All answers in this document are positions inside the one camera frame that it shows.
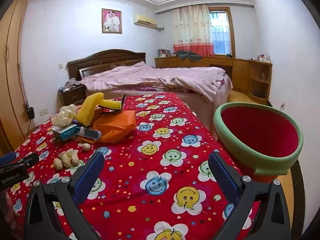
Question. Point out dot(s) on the floral curtain with red hem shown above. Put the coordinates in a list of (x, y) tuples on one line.
[(190, 30)]

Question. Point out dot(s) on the pink crumpled cloth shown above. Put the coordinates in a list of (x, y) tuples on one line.
[(72, 83)]

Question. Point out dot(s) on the long wooden cabinet desk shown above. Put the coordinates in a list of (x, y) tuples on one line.
[(220, 62)]

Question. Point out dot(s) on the leaning framed panel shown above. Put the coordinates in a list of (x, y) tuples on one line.
[(95, 73)]

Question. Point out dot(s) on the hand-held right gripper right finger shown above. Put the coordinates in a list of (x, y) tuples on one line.
[(225, 177)]

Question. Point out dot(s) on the wooden wardrobe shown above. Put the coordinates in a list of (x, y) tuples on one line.
[(12, 67)]

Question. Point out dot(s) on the person's left hand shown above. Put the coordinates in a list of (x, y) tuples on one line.
[(7, 210)]

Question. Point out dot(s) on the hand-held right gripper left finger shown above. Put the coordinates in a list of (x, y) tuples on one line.
[(90, 177)]

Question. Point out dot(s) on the dark wooden bed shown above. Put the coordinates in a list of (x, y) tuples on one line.
[(107, 57)]

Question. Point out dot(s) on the orange mesh bag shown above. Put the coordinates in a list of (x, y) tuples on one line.
[(117, 125)]

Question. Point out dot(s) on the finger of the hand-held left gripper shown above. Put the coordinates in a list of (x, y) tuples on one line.
[(27, 160), (7, 158)]

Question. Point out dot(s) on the pink quilt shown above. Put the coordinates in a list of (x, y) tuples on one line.
[(150, 77)]

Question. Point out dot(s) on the grey blue plastic gadget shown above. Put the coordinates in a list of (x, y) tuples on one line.
[(87, 133)]

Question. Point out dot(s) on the small blue white box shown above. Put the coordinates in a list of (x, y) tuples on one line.
[(65, 130)]

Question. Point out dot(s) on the framed wall photo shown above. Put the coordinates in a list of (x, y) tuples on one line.
[(111, 20)]

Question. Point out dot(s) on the black plug charger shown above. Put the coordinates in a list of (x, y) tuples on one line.
[(30, 112)]

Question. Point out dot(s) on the small picture frames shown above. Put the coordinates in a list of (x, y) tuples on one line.
[(163, 53)]

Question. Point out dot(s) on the dark grey clothing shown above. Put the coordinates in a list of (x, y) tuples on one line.
[(188, 55)]

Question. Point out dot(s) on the wooden open shelf unit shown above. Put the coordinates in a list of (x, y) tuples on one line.
[(260, 80)]

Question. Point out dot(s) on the dark wooden nightstand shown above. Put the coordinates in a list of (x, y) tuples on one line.
[(73, 96)]

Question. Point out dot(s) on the wooden frame window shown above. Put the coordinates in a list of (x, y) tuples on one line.
[(221, 30)]

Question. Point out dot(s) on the red smiley flower blanket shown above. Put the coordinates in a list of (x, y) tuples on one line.
[(140, 160)]

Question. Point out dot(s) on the wall air conditioner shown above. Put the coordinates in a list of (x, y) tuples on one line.
[(145, 20)]

